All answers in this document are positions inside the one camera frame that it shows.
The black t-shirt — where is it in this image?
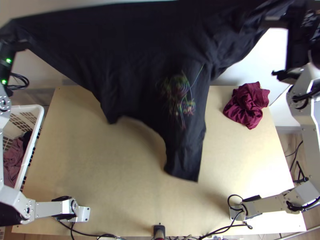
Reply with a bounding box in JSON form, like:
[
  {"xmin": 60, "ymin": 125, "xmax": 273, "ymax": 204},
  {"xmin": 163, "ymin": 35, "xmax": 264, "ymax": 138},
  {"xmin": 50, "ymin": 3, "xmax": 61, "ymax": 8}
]
[{"xmin": 0, "ymin": 0, "xmax": 300, "ymax": 182}]

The white laundry basket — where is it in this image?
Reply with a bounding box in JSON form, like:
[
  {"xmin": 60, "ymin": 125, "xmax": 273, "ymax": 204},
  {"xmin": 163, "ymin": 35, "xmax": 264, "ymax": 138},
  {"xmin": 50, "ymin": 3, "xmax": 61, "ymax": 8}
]
[{"xmin": 0, "ymin": 104, "xmax": 45, "ymax": 192}]

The maroon garment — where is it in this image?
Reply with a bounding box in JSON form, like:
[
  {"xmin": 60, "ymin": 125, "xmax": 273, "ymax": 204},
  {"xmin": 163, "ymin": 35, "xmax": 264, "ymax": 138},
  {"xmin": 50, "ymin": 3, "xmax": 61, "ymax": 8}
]
[{"xmin": 222, "ymin": 82, "xmax": 271, "ymax": 130}]

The heap of clothes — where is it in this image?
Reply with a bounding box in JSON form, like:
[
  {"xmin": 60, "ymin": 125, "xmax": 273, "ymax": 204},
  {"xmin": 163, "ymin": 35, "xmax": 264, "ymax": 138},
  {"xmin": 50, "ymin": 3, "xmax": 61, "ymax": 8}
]
[{"xmin": 2, "ymin": 130, "xmax": 34, "ymax": 188}]

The black cable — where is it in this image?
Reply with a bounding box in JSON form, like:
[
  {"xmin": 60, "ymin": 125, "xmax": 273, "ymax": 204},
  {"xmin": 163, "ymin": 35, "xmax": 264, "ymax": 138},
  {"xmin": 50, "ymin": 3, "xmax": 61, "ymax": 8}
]
[
  {"xmin": 58, "ymin": 219, "xmax": 118, "ymax": 240},
  {"xmin": 227, "ymin": 194, "xmax": 254, "ymax": 230},
  {"xmin": 284, "ymin": 140, "xmax": 304, "ymax": 158},
  {"xmin": 199, "ymin": 224, "xmax": 250, "ymax": 240},
  {"xmin": 9, "ymin": 72, "xmax": 30, "ymax": 91}
]

